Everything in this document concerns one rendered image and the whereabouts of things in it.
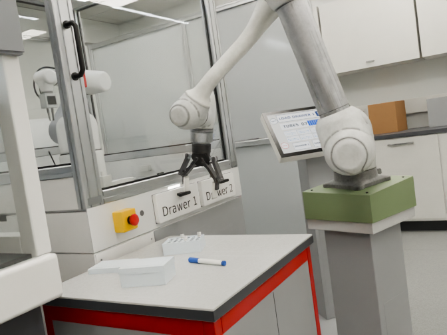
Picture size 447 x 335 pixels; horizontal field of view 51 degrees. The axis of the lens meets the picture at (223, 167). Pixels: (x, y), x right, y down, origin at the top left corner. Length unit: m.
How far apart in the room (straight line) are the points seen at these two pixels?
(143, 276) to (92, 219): 0.39
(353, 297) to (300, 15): 1.01
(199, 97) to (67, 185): 0.53
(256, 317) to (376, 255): 0.64
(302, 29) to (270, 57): 1.87
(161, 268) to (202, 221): 0.86
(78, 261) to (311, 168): 1.37
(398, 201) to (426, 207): 2.75
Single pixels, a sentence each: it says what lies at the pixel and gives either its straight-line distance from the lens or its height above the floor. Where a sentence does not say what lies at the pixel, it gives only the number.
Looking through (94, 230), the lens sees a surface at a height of 0.87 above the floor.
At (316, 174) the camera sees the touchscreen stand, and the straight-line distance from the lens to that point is 2.54.
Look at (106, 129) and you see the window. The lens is 1.68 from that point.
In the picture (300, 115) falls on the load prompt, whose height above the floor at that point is 1.15.
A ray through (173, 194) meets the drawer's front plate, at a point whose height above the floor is 0.91.
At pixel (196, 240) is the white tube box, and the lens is 1.53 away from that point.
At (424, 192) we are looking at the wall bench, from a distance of 4.48.
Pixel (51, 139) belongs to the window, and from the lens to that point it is 1.66.
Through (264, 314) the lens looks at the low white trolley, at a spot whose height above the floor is 0.65.
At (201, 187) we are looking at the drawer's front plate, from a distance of 2.04.
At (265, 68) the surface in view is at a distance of 3.41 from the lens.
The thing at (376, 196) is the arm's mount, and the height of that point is 0.84.
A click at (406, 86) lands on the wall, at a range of 5.14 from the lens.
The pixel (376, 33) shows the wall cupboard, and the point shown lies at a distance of 4.86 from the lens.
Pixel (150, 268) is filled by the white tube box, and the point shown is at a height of 0.81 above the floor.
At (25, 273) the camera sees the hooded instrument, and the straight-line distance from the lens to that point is 1.12.
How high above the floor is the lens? 1.12
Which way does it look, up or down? 4 degrees down
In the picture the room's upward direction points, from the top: 8 degrees counter-clockwise
